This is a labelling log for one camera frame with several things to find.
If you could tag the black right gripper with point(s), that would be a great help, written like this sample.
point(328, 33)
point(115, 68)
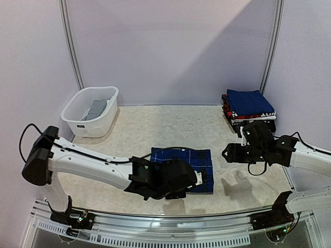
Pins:
point(239, 152)

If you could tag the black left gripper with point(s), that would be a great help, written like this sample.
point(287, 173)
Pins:
point(168, 164)

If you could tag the blue plaid shirt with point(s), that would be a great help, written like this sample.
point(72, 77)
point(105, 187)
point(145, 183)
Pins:
point(199, 160)

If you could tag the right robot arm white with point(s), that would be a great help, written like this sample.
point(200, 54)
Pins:
point(308, 166)

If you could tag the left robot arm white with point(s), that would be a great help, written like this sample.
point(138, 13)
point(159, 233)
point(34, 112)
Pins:
point(52, 154)

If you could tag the white plastic laundry basket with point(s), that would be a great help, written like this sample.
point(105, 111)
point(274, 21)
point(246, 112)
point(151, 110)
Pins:
point(80, 103)

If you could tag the red black folded garment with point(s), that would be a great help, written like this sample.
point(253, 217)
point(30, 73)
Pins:
point(230, 111)

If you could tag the white folded garment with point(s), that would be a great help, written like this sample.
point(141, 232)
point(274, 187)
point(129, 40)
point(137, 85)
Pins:
point(244, 118)

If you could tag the grey folded garment in basket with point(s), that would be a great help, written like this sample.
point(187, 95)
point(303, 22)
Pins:
point(96, 109)

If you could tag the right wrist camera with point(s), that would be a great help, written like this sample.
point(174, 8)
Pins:
point(241, 135)

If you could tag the aluminium front rail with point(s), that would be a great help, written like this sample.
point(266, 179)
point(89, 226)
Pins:
point(121, 230)

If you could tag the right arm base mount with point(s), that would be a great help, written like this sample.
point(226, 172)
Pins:
point(277, 222)

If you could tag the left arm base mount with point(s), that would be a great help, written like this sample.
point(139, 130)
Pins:
point(76, 220)

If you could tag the right wall aluminium profile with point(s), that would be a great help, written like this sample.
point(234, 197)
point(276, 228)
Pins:
point(272, 45)

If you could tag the wall aluminium profile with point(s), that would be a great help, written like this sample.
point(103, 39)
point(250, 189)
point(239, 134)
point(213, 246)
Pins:
point(70, 43)
point(272, 45)

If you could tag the left wall aluminium profile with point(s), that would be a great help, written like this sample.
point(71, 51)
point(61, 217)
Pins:
point(70, 43)

